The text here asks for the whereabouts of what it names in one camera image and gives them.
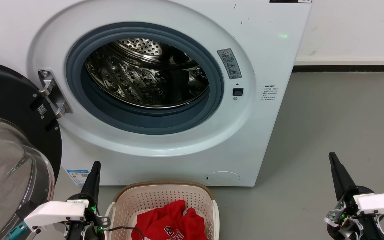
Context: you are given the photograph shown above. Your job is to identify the teal connector plug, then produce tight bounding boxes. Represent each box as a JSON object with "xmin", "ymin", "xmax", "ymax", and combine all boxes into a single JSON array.
[{"xmin": 7, "ymin": 223, "xmax": 29, "ymax": 240}]

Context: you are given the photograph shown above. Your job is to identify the blue and white energy label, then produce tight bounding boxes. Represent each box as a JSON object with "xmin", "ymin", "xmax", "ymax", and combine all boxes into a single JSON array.
[{"xmin": 66, "ymin": 169, "xmax": 90, "ymax": 186}]

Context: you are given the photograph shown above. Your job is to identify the white and black baseboard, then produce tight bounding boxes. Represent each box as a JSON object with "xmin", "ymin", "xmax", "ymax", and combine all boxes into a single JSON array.
[{"xmin": 293, "ymin": 56, "xmax": 384, "ymax": 72}]

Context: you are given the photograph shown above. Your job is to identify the small printed text label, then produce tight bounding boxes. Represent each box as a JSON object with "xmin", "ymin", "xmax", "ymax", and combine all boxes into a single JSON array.
[{"xmin": 262, "ymin": 85, "xmax": 279, "ymax": 101}]

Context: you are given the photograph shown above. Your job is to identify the black washer door with glass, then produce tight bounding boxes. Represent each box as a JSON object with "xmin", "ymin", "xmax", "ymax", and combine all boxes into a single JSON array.
[{"xmin": 0, "ymin": 59, "xmax": 62, "ymax": 240}]

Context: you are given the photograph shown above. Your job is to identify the round white filter cover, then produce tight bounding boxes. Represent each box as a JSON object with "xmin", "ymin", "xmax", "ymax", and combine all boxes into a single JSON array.
[{"xmin": 204, "ymin": 171, "xmax": 240, "ymax": 186}]

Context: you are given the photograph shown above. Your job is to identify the thin black cable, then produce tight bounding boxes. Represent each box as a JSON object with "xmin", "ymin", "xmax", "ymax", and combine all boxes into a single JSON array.
[{"xmin": 107, "ymin": 226, "xmax": 145, "ymax": 240}]

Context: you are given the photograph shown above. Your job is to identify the grey warning sticker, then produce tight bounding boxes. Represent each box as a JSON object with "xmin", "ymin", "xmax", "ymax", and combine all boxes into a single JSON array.
[{"xmin": 217, "ymin": 48, "xmax": 242, "ymax": 80}]

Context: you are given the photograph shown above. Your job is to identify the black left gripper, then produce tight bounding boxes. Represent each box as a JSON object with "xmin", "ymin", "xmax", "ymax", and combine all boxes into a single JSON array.
[{"xmin": 64, "ymin": 161, "xmax": 111, "ymax": 240}]

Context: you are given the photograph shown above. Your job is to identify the grey rubber door gasket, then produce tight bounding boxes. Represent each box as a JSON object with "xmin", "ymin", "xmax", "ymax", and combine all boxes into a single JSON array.
[{"xmin": 65, "ymin": 22, "xmax": 225, "ymax": 135}]

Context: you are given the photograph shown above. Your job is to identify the red and white jersey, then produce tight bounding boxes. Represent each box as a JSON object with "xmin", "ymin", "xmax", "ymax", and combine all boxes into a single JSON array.
[{"xmin": 131, "ymin": 200, "xmax": 208, "ymax": 240}]

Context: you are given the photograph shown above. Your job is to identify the stainless steel washing machine drum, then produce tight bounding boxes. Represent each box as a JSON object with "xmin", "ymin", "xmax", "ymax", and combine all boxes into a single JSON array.
[{"xmin": 84, "ymin": 38, "xmax": 210, "ymax": 109}]

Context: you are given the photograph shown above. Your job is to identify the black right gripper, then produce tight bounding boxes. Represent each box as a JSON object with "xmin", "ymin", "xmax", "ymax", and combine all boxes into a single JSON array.
[{"xmin": 324, "ymin": 152, "xmax": 384, "ymax": 240}]

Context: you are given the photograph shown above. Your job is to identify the silver metal door hinge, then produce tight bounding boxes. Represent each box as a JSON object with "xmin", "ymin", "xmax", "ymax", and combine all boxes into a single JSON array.
[{"xmin": 38, "ymin": 69, "xmax": 73, "ymax": 118}]

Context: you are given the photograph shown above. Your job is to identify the cream perforated laundry basket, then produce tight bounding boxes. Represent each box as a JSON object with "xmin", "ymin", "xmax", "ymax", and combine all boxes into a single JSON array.
[{"xmin": 105, "ymin": 181, "xmax": 220, "ymax": 240}]

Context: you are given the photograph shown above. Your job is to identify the white front-load washing machine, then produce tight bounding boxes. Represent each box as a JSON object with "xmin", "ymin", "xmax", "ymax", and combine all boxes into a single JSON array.
[{"xmin": 0, "ymin": 0, "xmax": 312, "ymax": 187}]

